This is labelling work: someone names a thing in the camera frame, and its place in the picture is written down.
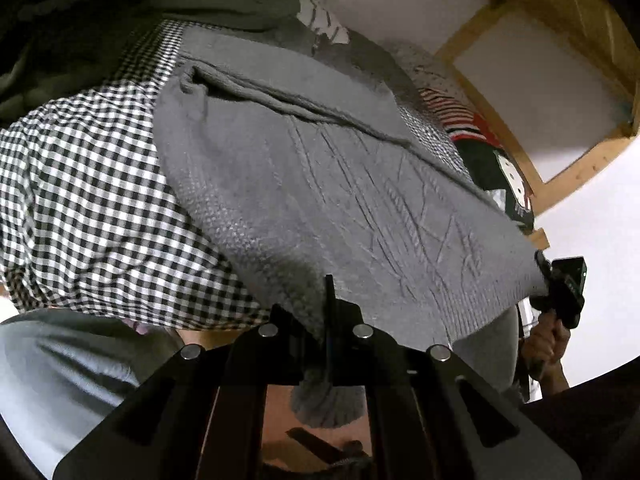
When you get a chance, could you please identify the person's left leg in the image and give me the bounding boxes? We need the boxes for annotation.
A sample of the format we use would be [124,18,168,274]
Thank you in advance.
[0,309,187,478]

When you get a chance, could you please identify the person's right leg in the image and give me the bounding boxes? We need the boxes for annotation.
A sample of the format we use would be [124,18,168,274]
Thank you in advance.
[450,304,522,393]

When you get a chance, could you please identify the black white checked bed sheet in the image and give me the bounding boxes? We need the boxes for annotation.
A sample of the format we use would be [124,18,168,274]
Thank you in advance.
[0,20,473,332]

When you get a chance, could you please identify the red striped pillow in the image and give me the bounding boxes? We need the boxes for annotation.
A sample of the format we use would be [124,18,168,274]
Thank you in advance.
[417,87,504,149]

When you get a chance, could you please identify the person's right hand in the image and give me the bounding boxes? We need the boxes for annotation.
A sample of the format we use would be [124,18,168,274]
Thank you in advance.
[520,309,572,392]

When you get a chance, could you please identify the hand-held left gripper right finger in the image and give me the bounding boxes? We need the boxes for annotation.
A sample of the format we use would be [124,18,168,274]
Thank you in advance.
[331,276,582,480]

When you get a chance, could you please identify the dark olive folded clothes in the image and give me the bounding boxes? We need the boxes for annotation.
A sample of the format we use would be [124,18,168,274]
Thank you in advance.
[0,0,168,132]

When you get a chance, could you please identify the person's leg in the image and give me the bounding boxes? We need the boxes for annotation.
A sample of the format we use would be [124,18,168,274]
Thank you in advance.
[450,304,522,393]
[0,309,187,478]

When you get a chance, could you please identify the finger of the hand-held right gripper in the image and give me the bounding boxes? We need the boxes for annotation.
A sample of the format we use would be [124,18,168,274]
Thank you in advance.
[534,250,555,287]

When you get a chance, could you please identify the grey cable-knit sweater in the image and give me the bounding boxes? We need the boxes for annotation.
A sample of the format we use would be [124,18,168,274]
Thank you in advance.
[151,26,549,429]

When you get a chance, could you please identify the person's right forearm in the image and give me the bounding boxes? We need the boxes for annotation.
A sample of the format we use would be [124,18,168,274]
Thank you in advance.
[520,355,640,480]

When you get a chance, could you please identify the black cat print pillow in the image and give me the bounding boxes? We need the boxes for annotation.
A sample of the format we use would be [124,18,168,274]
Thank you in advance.
[457,139,537,234]

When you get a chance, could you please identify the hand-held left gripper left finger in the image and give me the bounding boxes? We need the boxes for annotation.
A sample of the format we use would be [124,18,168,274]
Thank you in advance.
[52,275,332,480]

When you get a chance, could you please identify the white dotted pillow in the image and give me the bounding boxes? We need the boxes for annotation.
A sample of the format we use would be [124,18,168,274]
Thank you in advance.
[385,41,452,97]

